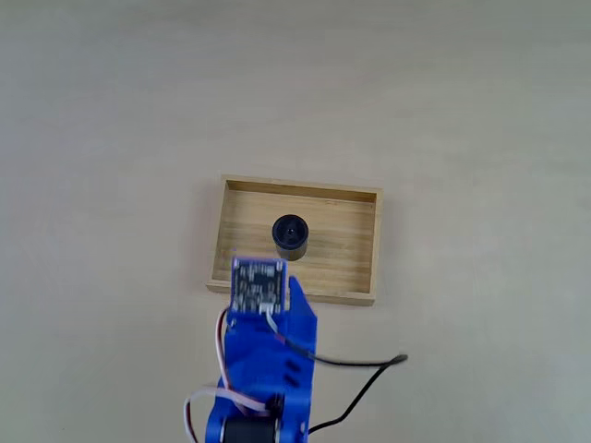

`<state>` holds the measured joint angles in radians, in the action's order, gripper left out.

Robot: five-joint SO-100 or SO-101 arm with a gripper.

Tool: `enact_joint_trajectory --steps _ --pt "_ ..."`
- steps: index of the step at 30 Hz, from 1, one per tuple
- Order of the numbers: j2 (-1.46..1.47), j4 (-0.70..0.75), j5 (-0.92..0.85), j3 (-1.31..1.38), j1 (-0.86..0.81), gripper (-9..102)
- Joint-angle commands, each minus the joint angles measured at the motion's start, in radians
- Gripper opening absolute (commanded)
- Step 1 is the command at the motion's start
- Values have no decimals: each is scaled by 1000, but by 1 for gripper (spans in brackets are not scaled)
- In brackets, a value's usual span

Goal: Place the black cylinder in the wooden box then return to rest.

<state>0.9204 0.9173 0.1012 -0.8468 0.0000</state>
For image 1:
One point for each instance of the black cylinder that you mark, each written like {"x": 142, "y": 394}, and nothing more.
{"x": 291, "y": 235}

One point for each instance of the wooden box tray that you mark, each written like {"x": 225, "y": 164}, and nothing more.
{"x": 337, "y": 240}

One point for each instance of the blue camera circuit board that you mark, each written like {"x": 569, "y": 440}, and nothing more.
{"x": 258, "y": 283}

